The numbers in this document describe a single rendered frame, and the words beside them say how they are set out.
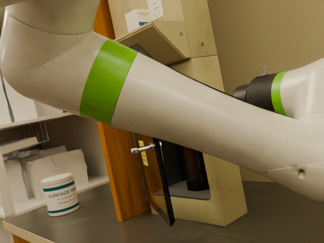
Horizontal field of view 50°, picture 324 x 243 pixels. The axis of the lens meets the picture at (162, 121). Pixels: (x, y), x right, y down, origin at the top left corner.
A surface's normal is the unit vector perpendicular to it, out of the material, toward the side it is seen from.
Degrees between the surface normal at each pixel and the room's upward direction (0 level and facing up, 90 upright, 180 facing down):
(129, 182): 90
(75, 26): 136
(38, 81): 116
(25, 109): 100
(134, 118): 124
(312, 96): 55
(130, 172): 90
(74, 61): 83
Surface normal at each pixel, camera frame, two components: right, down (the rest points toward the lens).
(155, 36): -0.38, 0.83
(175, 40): 0.65, -0.09
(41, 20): -0.04, 0.61
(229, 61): -0.73, 0.18
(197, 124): 0.00, 0.27
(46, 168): 0.48, -0.06
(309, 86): -0.85, -0.36
